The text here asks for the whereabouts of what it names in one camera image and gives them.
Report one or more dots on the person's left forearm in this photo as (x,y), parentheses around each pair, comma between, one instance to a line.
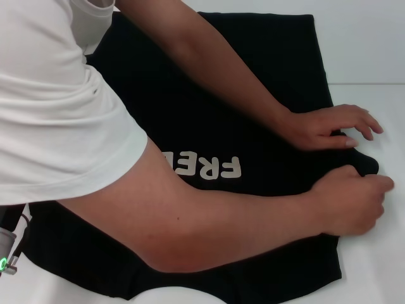
(196,54)

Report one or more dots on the black shirt with FREE! print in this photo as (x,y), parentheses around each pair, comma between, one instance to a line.
(221,95)

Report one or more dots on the person's right forearm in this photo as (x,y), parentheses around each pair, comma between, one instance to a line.
(205,228)

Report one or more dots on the person's left hand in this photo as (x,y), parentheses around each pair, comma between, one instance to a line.
(322,130)

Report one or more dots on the person's white T-shirt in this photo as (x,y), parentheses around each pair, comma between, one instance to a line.
(47,95)

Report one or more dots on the person's right hand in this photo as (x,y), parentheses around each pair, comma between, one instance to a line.
(348,202)

